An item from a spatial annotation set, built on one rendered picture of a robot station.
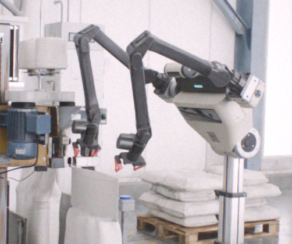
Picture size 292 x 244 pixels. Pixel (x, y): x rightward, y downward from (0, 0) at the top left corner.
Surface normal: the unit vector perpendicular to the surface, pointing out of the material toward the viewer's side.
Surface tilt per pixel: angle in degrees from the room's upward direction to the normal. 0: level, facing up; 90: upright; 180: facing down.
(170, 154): 90
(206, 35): 90
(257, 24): 90
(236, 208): 90
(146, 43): 116
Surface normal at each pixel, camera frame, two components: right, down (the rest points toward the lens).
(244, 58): -0.87, 0.00
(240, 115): 0.49, 0.06
